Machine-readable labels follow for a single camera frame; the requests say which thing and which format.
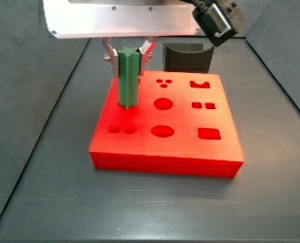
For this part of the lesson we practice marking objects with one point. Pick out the black curved holder bracket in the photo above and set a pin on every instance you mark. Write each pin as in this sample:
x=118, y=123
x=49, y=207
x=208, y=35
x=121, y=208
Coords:
x=189, y=58

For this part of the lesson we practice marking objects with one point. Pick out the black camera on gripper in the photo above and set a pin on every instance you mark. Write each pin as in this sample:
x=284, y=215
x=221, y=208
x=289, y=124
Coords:
x=218, y=18

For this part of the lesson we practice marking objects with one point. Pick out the red shape sorter block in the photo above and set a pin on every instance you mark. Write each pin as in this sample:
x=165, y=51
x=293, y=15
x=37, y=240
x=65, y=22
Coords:
x=180, y=132

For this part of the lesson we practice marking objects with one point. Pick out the silver metal gripper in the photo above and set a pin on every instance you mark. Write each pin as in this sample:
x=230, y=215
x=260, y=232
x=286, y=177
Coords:
x=119, y=18

